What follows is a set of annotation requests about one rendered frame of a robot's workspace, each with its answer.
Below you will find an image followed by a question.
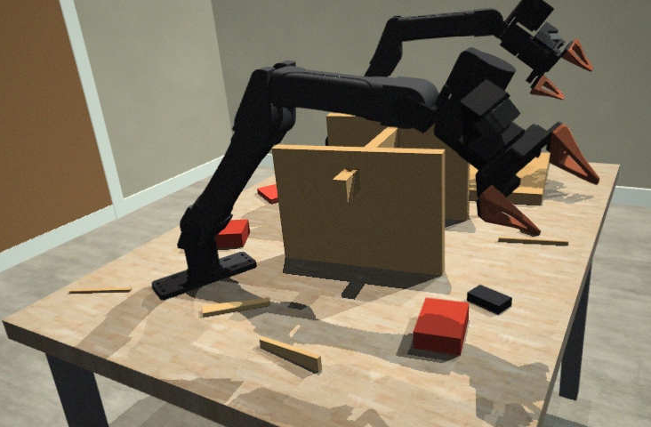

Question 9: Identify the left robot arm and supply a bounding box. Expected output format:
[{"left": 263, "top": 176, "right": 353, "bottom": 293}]
[{"left": 364, "top": 0, "right": 562, "bottom": 77}]

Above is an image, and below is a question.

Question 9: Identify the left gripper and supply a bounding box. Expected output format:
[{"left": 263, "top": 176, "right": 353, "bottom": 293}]
[{"left": 517, "top": 36, "right": 593, "bottom": 100}]

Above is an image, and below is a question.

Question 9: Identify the tan flat board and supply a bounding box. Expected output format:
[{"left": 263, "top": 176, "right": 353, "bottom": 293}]
[{"left": 470, "top": 153, "right": 550, "bottom": 205}]

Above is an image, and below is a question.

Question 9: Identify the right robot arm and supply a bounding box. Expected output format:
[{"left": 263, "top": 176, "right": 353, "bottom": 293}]
[{"left": 151, "top": 47, "right": 525, "bottom": 300}]

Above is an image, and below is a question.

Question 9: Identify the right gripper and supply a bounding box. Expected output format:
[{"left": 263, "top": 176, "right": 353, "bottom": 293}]
[{"left": 475, "top": 121, "right": 599, "bottom": 237}]

